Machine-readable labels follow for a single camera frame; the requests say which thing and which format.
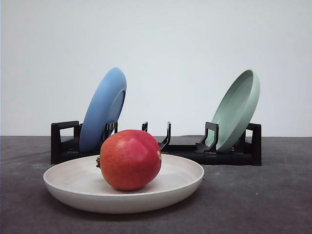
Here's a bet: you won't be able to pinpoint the black plastic dish rack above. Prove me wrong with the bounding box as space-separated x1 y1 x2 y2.
50 121 262 167

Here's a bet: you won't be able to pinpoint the blue plate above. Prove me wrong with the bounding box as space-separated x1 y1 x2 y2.
79 67 127 152

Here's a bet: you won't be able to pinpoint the red pomegranate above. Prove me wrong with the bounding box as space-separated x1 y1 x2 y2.
96 129 161 191

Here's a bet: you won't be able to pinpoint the green plate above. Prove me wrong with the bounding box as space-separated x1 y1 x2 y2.
206 70 260 153

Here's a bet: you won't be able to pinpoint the white plate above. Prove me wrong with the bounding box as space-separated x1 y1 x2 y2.
43 155 204 214

